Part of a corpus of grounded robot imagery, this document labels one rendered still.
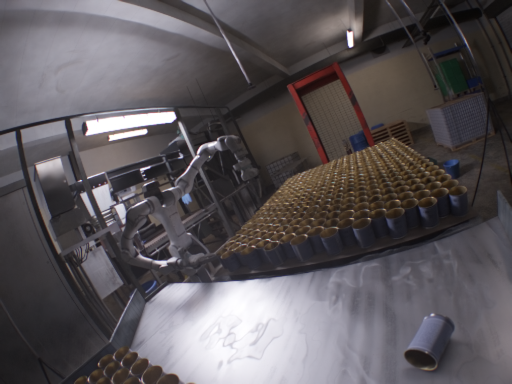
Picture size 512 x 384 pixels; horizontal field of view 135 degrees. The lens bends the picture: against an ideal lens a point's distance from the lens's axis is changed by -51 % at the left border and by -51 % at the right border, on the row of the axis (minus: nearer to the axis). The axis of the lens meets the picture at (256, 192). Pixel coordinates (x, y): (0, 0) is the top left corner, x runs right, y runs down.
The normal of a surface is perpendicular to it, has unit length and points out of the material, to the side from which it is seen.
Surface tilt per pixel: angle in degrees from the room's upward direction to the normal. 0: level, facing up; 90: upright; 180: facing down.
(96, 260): 90
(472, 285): 0
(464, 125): 89
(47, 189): 90
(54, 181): 90
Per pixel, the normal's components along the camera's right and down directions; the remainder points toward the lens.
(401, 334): -0.42, -0.90
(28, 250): 0.81, -0.30
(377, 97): -0.42, 0.32
